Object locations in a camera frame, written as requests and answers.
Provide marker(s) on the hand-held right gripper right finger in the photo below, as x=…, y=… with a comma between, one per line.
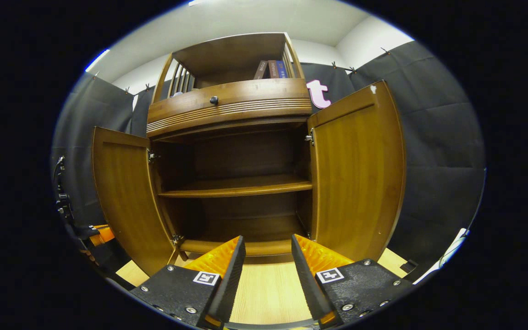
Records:
x=307, y=284

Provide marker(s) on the wooden shoe cabinet door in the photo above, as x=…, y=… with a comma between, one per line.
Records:
x=126, y=197
x=360, y=174

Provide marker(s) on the blue book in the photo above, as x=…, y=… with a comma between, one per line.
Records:
x=282, y=69

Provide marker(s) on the wooden inner cabinet shelf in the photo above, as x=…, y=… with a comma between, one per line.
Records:
x=236, y=185

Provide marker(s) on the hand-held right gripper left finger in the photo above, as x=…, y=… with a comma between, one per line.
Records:
x=232, y=284

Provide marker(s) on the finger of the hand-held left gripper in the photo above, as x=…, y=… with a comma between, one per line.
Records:
x=103, y=234

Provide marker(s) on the small black bracket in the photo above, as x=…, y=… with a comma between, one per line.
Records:
x=409, y=266

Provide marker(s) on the wooden drawer with black knob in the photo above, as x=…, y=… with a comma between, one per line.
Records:
x=255, y=98

